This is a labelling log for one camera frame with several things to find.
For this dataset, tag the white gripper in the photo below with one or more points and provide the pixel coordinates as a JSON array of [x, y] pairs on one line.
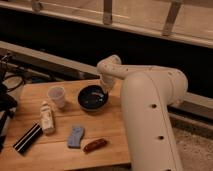
[[107, 83]]

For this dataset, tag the dark ceramic bowl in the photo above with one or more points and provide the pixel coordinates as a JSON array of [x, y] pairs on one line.
[[92, 98]]

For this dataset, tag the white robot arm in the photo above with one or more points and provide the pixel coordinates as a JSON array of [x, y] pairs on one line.
[[146, 92]]

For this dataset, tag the translucent plastic cup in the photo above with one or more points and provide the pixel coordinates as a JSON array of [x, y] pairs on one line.
[[57, 95]]

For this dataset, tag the wooden table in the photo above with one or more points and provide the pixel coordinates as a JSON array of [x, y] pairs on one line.
[[50, 153]]

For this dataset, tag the brown snack bar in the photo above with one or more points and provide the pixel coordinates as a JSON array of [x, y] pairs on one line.
[[94, 145]]

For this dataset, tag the blue sponge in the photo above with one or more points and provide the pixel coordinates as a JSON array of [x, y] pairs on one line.
[[74, 139]]

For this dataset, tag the small white bottle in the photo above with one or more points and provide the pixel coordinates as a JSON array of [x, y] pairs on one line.
[[47, 122]]

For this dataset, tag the black striped box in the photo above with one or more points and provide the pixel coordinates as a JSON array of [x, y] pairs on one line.
[[24, 143]]

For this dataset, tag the black equipment at left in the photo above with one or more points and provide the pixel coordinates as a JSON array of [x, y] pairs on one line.
[[6, 101]]

